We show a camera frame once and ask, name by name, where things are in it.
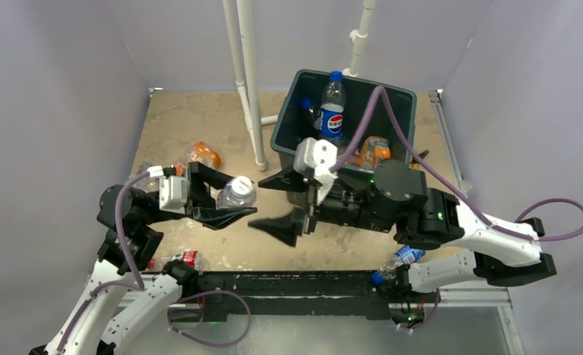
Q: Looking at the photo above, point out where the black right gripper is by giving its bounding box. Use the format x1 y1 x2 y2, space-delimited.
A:
248 154 395 248

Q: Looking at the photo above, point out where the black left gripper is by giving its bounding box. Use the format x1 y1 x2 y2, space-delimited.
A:
140 160 257 226

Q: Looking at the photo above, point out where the water bottle blue label cap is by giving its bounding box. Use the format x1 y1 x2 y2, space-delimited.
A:
216 176 257 209

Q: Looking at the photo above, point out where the large pepsi bottle blue label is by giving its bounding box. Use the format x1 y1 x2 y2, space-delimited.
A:
320 71 346 146

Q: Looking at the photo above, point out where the small pepsi bottle blue cap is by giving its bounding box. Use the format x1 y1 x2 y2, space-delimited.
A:
300 98 322 131

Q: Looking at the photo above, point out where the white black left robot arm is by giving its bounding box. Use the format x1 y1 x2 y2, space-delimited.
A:
33 162 256 354

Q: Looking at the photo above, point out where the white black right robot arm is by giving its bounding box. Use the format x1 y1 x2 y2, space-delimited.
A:
249 160 557 301

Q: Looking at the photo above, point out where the dark green trash bin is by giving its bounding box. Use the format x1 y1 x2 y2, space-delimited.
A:
270 70 417 169

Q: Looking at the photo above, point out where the small bottle red white label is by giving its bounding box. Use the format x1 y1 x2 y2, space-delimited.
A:
146 251 205 274

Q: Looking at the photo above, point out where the blue label bottle near base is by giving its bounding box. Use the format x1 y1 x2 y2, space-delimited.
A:
371 245 426 285

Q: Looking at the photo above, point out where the white camera right wrist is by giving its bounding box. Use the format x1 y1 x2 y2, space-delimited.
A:
292 137 338 206

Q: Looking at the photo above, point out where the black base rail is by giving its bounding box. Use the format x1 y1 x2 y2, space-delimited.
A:
196 270 440 322

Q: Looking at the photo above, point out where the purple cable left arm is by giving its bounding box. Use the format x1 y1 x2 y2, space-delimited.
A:
55 171 252 355

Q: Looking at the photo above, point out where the white pvc pipe frame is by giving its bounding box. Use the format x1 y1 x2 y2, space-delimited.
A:
222 0 376 172

